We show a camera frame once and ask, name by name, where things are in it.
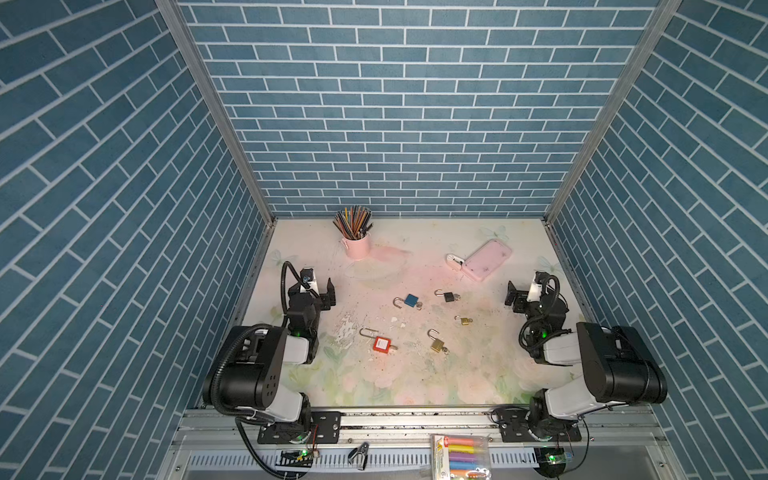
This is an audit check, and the red padlock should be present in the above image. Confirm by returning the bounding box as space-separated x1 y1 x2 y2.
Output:
359 327 397 354

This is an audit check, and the blue padlock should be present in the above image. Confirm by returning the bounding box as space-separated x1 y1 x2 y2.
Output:
392 294 423 311

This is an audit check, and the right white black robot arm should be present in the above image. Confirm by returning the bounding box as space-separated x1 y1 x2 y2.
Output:
504 271 668 440

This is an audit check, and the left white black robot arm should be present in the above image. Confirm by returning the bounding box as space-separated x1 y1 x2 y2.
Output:
202 261 336 435

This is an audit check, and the pink case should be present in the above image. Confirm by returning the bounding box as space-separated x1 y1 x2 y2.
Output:
461 239 512 282

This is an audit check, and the pink pencil cup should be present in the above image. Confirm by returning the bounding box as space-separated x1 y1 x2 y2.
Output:
341 234 371 261

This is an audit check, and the small black padlock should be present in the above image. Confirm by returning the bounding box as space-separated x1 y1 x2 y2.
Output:
434 289 461 303

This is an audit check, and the white small device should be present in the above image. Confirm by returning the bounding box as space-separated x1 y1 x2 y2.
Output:
445 254 465 269

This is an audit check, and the coloured pencils bundle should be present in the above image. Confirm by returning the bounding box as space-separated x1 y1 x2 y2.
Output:
333 206 372 240

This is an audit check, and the large brass padlock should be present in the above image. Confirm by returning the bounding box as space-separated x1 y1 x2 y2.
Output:
427 329 449 354

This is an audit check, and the left circuit board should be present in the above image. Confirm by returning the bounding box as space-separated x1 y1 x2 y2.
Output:
276 449 314 469

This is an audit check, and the circuit board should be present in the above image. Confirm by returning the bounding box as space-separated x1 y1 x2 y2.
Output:
534 447 572 479
276 449 314 469

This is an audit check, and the black metal clip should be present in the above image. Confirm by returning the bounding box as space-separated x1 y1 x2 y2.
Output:
347 442 370 471

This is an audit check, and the right circuit board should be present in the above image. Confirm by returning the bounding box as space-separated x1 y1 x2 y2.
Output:
534 447 572 479

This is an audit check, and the marker pack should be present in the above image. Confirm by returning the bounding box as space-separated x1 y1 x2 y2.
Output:
430 435 492 480

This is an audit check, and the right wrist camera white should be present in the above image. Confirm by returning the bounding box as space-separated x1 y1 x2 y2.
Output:
526 271 545 303

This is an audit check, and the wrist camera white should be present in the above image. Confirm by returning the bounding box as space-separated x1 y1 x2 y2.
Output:
526 271 545 303
300 268 319 293

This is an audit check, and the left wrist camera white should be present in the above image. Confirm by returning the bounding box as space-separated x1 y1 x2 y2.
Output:
300 268 319 293

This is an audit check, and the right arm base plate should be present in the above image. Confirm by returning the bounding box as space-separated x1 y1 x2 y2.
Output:
489 405 582 443

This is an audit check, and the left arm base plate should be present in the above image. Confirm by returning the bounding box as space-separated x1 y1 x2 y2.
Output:
257 410 342 445

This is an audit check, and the aluminium front rail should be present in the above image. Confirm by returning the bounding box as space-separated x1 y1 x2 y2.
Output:
161 405 679 469

